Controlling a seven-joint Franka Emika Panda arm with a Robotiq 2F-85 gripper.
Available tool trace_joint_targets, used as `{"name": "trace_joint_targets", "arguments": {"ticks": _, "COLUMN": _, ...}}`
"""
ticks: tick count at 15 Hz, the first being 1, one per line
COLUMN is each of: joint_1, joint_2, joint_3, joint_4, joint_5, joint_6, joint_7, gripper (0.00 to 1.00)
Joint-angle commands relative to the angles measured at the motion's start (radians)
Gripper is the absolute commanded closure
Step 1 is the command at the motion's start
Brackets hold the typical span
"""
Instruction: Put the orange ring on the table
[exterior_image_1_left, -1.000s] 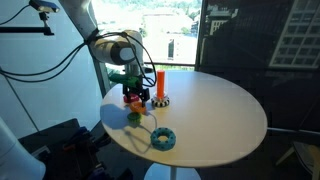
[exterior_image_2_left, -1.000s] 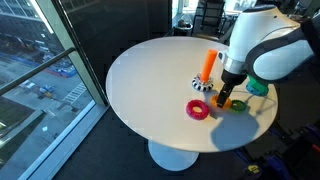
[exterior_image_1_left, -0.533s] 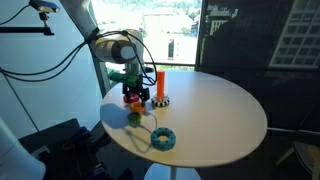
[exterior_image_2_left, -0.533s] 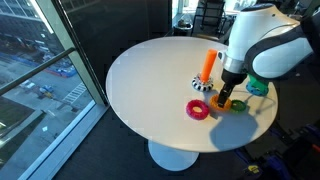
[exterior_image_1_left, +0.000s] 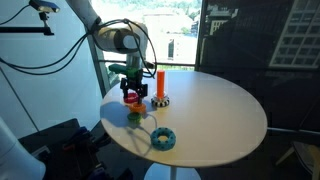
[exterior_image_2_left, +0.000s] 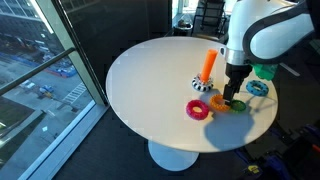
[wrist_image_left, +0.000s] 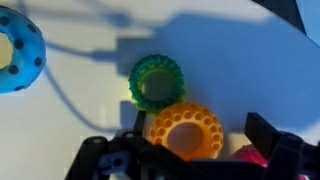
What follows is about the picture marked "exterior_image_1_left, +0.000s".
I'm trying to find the orange stacking peg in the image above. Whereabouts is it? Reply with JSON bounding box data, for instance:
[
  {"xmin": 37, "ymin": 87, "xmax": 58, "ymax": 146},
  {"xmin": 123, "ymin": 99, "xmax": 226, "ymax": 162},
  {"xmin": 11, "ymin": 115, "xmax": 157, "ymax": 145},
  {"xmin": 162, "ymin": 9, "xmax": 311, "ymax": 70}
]
[{"xmin": 156, "ymin": 69, "xmax": 166, "ymax": 99}]

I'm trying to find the blue ring with dark dots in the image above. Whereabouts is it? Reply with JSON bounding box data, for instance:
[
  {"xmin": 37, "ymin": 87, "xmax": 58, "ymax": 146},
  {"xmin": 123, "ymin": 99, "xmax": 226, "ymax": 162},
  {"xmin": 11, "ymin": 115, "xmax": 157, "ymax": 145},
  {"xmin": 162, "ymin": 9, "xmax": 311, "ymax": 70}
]
[{"xmin": 149, "ymin": 126, "xmax": 177, "ymax": 152}]

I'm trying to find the blue and orange bar clamp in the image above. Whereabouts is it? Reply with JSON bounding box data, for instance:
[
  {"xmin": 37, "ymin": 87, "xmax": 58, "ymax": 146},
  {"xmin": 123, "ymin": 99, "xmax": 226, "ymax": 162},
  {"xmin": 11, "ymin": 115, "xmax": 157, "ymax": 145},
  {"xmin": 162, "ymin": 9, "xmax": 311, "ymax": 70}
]
[
  {"xmin": 87, "ymin": 165, "xmax": 108, "ymax": 180},
  {"xmin": 62, "ymin": 125, "xmax": 92, "ymax": 152}
]

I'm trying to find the red toy ring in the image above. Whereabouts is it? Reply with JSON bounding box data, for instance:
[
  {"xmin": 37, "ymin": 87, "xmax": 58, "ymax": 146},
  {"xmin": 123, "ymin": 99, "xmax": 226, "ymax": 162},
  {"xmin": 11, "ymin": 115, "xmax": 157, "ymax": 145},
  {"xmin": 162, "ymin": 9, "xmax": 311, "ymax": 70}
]
[{"xmin": 122, "ymin": 92, "xmax": 141, "ymax": 105}]

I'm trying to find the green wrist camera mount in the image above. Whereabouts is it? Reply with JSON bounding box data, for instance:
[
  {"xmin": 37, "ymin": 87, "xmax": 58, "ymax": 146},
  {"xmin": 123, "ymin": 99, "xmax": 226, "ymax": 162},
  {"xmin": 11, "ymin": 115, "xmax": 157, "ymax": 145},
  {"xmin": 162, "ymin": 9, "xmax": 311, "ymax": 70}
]
[{"xmin": 107, "ymin": 63, "xmax": 140, "ymax": 78}]

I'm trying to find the black camera stand boom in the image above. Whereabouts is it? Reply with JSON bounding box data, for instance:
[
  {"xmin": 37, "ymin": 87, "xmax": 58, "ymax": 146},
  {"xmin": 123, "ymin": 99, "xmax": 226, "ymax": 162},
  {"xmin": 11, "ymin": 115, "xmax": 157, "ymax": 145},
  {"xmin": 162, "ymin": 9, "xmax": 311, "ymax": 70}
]
[{"xmin": 0, "ymin": 11, "xmax": 56, "ymax": 37}]

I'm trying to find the green toy ring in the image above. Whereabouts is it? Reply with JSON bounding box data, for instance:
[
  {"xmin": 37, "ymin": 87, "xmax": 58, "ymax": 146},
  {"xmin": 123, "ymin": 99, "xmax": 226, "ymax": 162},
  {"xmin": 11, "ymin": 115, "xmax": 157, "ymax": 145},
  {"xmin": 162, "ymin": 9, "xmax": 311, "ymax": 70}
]
[{"xmin": 126, "ymin": 111, "xmax": 143, "ymax": 124}]

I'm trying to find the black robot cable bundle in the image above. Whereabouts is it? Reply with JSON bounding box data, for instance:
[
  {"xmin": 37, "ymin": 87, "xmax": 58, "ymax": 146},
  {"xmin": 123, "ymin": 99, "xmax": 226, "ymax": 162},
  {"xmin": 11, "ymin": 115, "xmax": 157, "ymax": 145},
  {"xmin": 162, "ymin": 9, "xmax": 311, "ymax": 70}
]
[{"xmin": 0, "ymin": 17, "xmax": 158, "ymax": 80}]

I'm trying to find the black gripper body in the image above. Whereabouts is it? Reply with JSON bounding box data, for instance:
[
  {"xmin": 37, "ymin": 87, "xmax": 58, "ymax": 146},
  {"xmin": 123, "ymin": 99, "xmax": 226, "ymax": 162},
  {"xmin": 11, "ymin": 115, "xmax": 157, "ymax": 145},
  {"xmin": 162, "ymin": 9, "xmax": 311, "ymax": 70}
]
[{"xmin": 125, "ymin": 67, "xmax": 145, "ymax": 88}]

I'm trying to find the camera on stand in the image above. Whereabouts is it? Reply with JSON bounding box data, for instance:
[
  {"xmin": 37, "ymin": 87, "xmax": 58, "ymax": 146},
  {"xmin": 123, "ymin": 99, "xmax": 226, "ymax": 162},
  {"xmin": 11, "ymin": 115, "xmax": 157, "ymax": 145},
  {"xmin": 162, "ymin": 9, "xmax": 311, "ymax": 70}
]
[{"xmin": 28, "ymin": 0, "xmax": 61, "ymax": 14}]

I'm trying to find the black perforated base board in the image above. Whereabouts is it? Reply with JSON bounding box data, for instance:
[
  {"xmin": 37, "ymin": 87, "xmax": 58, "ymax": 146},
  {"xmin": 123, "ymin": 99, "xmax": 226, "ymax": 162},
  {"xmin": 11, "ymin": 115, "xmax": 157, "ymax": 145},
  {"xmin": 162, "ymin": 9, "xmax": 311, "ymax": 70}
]
[{"xmin": 18, "ymin": 117, "xmax": 135, "ymax": 180}]

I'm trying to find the wooden chair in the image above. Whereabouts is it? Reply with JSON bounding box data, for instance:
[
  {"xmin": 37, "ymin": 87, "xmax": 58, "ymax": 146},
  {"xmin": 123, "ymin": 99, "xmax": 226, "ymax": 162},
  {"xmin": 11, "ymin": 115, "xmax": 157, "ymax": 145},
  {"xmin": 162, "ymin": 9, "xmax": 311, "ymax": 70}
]
[{"xmin": 275, "ymin": 139, "xmax": 320, "ymax": 180}]

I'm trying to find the white rounded machine cover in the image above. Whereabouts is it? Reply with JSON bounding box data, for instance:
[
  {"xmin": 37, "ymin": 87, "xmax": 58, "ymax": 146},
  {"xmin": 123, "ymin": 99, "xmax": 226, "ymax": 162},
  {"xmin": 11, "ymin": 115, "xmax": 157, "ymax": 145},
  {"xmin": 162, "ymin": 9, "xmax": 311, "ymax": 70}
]
[{"xmin": 0, "ymin": 115, "xmax": 47, "ymax": 180}]

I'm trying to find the metal window railing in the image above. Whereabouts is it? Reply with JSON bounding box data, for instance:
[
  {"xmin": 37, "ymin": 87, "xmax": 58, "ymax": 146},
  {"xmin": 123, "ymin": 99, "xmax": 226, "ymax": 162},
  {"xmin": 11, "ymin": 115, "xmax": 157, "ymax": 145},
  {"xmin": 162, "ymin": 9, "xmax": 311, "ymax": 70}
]
[{"xmin": 97, "ymin": 58, "xmax": 196, "ymax": 68}]

